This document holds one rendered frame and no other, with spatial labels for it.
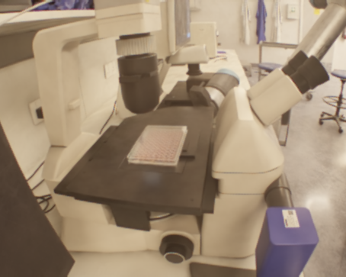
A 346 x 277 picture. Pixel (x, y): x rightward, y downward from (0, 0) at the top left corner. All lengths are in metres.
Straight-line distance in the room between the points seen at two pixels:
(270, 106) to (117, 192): 0.26
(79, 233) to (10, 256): 0.31
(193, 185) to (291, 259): 0.18
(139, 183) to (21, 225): 0.20
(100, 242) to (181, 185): 0.24
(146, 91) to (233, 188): 0.20
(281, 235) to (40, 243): 0.27
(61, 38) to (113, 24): 0.11
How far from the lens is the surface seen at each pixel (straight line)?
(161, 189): 0.35
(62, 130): 0.49
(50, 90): 0.47
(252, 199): 0.38
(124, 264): 0.52
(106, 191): 0.37
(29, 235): 0.26
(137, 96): 0.39
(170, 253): 0.44
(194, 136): 0.47
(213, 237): 0.46
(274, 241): 0.29
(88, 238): 0.53
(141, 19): 0.35
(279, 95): 0.36
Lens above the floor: 1.18
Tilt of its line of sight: 28 degrees down
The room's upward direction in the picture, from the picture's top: 4 degrees counter-clockwise
